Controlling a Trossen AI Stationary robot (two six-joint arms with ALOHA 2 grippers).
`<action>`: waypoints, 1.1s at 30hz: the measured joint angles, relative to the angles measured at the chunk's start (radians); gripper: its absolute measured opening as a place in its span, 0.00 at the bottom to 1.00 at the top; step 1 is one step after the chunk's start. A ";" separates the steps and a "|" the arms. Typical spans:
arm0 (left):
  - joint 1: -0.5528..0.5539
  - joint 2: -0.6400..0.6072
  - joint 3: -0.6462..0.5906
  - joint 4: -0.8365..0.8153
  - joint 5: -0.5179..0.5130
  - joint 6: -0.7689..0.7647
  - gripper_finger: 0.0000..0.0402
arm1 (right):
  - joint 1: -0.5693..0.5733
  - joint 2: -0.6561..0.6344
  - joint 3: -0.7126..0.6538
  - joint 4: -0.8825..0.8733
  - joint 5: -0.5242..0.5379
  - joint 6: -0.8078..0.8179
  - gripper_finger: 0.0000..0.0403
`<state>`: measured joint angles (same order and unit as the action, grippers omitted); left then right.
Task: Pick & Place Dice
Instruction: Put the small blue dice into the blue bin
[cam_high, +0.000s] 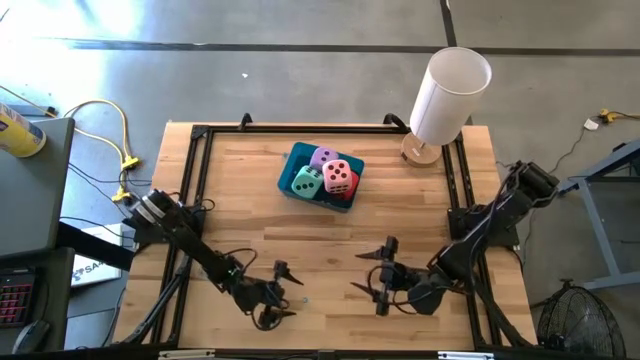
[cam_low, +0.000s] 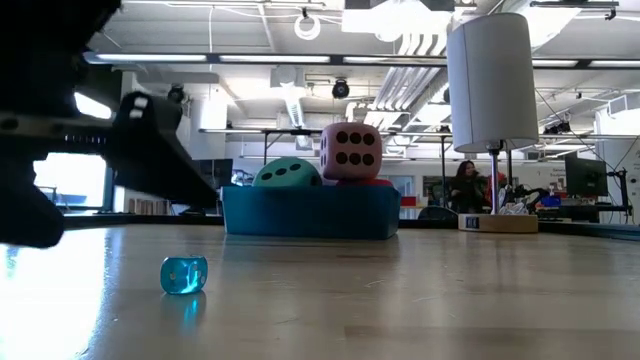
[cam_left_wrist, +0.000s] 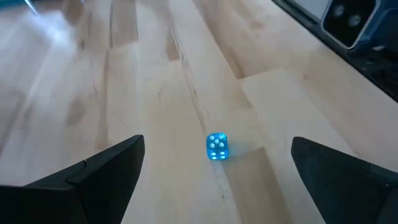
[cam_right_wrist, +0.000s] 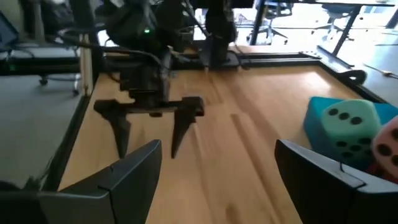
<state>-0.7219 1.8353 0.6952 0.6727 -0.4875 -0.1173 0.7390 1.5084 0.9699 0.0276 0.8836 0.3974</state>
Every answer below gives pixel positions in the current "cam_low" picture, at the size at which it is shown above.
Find large red foam die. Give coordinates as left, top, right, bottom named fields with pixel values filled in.
left=334, top=177, right=396, bottom=189

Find person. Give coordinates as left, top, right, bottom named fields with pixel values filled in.
left=448, top=159, right=495, bottom=215

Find dark computer monitor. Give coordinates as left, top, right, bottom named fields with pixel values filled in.
left=192, top=158, right=235, bottom=189

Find white hanging ring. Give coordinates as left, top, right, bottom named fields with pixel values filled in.
left=292, top=13, right=323, bottom=42

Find blue plastic bin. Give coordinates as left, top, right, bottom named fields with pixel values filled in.
left=220, top=185, right=403, bottom=242

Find small blue translucent die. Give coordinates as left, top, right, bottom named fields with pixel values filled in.
left=159, top=255, right=209, bottom=297

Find large green foam die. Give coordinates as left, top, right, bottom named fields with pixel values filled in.
left=251, top=156, right=324, bottom=189

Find black metal stand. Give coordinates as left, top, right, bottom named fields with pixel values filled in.
left=261, top=127, right=338, bottom=176

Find black computer monitor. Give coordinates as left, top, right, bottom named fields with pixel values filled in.
left=564, top=156, right=610, bottom=198

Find large pink foam die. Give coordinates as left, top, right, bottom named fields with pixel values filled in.
left=319, top=121, right=384, bottom=183

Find white shade table lamp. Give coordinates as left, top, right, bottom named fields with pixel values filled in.
left=445, top=11, right=541, bottom=235

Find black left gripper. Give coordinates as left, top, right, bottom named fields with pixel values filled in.
left=0, top=0, right=124, bottom=162

